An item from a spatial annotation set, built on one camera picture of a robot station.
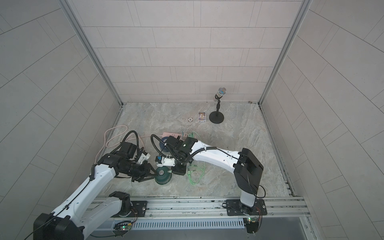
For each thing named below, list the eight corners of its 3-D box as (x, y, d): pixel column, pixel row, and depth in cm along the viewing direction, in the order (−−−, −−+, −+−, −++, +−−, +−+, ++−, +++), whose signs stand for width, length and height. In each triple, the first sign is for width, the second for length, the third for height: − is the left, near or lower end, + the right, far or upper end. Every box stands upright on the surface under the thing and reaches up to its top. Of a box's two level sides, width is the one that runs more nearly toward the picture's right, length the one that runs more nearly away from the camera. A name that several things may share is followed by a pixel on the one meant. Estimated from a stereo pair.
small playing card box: (198, 122, 107) (198, 120, 106) (198, 114, 112) (198, 112, 111) (205, 122, 107) (206, 120, 106) (205, 114, 112) (205, 112, 111)
